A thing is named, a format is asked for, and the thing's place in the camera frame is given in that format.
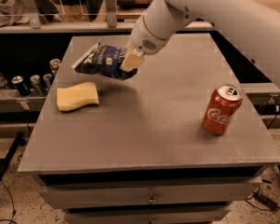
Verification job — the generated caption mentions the metal bracket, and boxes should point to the metal bracket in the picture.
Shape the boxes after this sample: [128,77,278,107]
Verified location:
[105,0,117,28]
[22,0,42,29]

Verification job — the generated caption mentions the grey drawer cabinet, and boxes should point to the grey drawer cabinet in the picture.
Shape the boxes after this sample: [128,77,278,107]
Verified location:
[19,34,280,214]

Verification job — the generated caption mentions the upper drawer with handle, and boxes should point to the upper drawer with handle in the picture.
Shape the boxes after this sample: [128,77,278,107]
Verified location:
[39,177,261,209]

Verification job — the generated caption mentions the left metal bracket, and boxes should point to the left metal bracket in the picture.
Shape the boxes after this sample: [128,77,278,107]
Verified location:
[22,0,42,29]

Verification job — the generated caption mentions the silver can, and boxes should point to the silver can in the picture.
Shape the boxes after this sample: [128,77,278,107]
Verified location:
[43,74,53,90]

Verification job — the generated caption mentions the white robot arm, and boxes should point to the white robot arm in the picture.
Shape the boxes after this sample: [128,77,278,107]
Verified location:
[120,0,280,89]

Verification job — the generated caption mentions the grey side shelf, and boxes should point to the grey side shelf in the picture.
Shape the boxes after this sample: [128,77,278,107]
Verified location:
[0,90,46,113]

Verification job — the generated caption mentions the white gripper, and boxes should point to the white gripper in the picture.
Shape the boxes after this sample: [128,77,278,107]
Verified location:
[119,14,171,72]

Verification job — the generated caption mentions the green can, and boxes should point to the green can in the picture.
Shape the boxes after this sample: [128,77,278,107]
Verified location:
[30,75,46,96]

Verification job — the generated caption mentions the blue chip bag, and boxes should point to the blue chip bag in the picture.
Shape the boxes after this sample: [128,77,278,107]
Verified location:
[72,43,138,80]

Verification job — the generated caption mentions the black power adapter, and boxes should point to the black power adapter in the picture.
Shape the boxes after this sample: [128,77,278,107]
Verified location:
[256,193,278,210]

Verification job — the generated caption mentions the middle metal bracket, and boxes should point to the middle metal bracket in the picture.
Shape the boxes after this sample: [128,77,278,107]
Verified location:
[105,0,117,28]

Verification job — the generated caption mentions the orange-topped can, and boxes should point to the orange-topped can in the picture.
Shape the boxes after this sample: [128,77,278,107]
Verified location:
[49,59,61,76]

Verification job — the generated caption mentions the yellow sponge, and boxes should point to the yellow sponge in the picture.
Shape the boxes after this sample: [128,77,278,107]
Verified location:
[57,82,100,112]

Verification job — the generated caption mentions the dark blue can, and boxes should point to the dark blue can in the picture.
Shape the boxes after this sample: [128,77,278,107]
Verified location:
[11,76,30,96]

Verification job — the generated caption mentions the lower drawer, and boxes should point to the lower drawer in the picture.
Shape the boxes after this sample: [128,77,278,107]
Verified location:
[64,205,231,224]

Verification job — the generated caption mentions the black stand leg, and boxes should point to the black stand leg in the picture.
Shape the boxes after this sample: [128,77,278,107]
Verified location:
[0,132,26,182]

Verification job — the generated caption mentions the black floor cable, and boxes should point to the black floor cable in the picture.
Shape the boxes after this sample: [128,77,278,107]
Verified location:
[0,149,18,224]

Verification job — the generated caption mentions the red Coca-Cola can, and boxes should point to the red Coca-Cola can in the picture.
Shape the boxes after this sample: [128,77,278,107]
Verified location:
[202,84,243,135]

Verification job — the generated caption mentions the grey cloth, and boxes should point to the grey cloth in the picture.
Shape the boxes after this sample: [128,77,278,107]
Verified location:
[0,0,46,29]

